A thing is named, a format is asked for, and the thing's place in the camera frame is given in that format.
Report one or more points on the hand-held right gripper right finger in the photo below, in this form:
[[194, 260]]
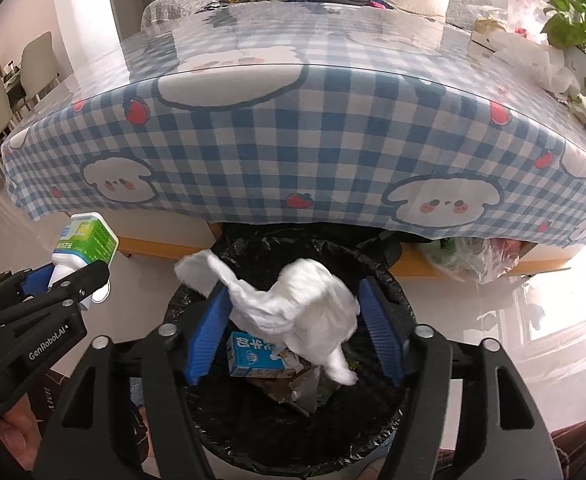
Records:
[[383, 335]]

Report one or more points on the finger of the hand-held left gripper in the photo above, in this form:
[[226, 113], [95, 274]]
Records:
[[85, 277], [38, 277]]

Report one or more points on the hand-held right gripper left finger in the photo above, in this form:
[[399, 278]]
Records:
[[207, 335]]

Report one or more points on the green white drink carton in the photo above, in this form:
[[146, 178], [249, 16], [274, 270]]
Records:
[[90, 240]]

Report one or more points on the blue milk carton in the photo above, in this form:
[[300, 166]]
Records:
[[253, 357]]

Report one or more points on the white tissue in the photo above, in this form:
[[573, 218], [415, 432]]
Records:
[[298, 305]]

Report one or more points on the black trash bin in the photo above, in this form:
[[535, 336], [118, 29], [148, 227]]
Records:
[[253, 430]]

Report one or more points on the person's left hand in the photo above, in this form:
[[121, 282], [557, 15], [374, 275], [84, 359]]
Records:
[[13, 432]]

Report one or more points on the clear bag with green contents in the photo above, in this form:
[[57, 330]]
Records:
[[453, 255]]

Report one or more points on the blue checked tablecloth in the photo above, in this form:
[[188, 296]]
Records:
[[298, 135]]

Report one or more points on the person's plaid clothing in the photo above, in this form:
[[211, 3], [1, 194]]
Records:
[[583, 452]]

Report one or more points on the grey door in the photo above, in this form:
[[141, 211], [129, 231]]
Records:
[[133, 10]]

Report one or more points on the gold box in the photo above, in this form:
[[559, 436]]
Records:
[[485, 30]]

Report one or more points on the pink cloth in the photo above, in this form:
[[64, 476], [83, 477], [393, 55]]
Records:
[[380, 5]]

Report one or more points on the dark garment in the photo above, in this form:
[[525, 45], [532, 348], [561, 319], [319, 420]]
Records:
[[353, 1]]

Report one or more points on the clear plastic bag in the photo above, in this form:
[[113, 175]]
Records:
[[523, 5]]

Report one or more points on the green potted plant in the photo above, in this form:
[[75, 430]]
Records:
[[568, 25]]

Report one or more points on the wooden table frame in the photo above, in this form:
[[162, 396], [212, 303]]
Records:
[[163, 247]]

